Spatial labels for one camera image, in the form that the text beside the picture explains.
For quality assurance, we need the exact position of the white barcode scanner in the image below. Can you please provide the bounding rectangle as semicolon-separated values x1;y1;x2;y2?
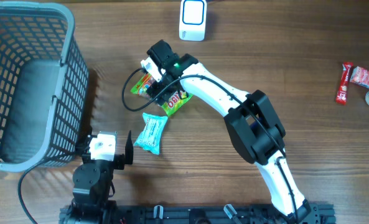
179;0;207;42

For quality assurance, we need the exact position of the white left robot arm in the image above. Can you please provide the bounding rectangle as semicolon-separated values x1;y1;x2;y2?
58;131;134;223

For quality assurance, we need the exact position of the small red carton box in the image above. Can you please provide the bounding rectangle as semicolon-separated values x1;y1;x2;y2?
350;67;369;89

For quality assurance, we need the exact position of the Haribo gummy candy bag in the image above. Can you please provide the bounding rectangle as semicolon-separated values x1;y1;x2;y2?
130;73;192;116

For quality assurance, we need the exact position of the red Nescafe stick sachet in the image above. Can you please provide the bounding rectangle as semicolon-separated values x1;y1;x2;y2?
335;62;353;105

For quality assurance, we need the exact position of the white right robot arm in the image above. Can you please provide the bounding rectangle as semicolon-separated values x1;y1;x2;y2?
141;40;311;223

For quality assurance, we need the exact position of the teal tissue packet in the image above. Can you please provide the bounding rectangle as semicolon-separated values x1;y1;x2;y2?
134;113;168;155

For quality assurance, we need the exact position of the grey plastic shopping basket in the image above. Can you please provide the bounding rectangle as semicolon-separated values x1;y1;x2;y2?
0;1;89;172

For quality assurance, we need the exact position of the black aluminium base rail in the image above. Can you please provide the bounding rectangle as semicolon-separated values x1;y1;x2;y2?
58;203;336;224

